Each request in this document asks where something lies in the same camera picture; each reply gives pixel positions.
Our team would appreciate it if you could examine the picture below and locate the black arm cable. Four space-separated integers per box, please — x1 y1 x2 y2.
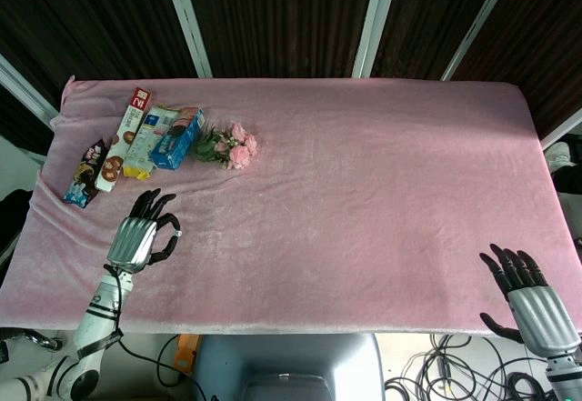
103 263 208 401

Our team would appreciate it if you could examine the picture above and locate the white chocolate cookie box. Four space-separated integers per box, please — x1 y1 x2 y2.
94 86 154 193

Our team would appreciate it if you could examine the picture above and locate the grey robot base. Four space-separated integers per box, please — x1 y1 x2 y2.
196 333 386 401

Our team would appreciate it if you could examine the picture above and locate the orange object under table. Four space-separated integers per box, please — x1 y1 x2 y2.
175 334 202 373

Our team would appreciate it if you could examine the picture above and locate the blue oreo cookie box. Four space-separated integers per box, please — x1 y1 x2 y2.
148 106 205 172

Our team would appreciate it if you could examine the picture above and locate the pink velvet tablecloth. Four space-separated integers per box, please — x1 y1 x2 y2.
0 75 582 336

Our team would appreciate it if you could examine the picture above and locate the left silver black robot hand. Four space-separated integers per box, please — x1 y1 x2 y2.
105 187 182 275

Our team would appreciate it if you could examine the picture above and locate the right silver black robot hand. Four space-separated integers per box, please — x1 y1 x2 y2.
478 243 582 359

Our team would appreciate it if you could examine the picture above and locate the pink artificial flower bouquet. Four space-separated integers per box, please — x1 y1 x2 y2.
190 122 258 171

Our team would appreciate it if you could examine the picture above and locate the black cable bundle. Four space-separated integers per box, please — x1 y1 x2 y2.
384 333 558 401

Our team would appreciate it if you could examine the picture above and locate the dark snack bag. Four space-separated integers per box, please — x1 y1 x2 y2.
62 135 114 210

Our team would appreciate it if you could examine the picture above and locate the white yellow snack box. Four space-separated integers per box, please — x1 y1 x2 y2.
122 104 183 179

